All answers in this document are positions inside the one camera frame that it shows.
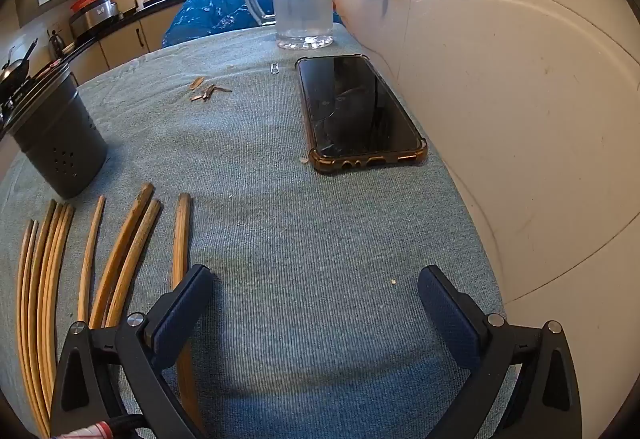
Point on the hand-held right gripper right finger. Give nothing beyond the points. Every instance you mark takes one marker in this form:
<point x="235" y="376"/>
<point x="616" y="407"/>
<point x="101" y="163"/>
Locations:
<point x="447" y="319"/>

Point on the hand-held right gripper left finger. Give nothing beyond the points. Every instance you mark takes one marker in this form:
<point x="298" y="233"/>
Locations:
<point x="182" y="314"/>

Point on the row of wooden chopsticks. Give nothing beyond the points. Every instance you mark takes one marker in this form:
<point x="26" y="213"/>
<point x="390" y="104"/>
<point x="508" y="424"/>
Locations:
<point x="45" y="294"/>

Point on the dark grey utensil holder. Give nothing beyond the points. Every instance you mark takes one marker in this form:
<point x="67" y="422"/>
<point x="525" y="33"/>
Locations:
<point x="60" y="139"/>

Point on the grey-blue towel table cover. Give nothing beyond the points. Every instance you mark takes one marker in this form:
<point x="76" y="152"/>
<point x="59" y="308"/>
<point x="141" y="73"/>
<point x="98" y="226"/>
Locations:
<point x="280" y="229"/>

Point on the brown wood chips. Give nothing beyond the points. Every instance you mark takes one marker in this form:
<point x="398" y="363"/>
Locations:
<point x="207" y="91"/>

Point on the gas stove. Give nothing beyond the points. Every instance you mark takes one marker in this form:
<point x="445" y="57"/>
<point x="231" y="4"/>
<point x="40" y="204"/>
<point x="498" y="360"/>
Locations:
<point x="20" y="91"/>

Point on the beige base cabinets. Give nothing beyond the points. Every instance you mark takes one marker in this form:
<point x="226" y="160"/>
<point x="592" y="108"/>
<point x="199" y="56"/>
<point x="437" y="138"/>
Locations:
<point x="130" y="41"/>

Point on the black kitchen countertop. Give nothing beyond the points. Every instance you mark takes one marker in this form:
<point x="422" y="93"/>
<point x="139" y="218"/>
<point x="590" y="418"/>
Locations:
<point x="100" y="33"/>

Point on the black wok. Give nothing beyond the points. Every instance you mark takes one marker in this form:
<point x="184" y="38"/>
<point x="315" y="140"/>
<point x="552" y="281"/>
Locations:
<point x="15" y="69"/>

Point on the dark kettle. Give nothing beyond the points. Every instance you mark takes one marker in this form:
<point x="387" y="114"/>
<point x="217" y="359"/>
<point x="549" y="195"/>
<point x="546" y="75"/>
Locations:
<point x="56" y="44"/>

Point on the blue plastic bag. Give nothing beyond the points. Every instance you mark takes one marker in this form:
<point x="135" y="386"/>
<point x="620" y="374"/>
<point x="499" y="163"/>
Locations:
<point x="215" y="9"/>

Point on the silver cooker with red lid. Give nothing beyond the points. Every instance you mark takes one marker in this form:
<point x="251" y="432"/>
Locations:
<point x="95" y="14"/>

